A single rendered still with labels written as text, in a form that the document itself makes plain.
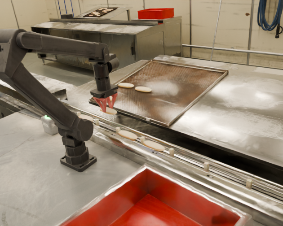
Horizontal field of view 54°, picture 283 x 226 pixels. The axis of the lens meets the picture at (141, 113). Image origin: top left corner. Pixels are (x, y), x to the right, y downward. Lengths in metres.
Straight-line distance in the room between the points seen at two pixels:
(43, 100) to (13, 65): 0.15
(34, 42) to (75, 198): 0.48
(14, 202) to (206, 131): 0.69
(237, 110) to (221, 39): 3.91
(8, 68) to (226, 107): 0.81
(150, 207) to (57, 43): 0.56
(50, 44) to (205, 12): 4.37
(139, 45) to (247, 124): 2.97
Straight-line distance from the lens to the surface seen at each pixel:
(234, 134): 1.02
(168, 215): 0.81
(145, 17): 4.80
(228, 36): 4.94
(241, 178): 0.90
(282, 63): 4.70
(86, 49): 1.00
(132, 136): 1.10
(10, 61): 0.76
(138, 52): 3.88
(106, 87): 1.11
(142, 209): 0.83
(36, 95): 0.84
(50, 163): 1.11
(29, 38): 0.78
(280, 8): 4.38
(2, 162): 1.22
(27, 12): 8.71
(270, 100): 1.21
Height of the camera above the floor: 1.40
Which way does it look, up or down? 25 degrees down
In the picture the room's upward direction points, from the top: 5 degrees counter-clockwise
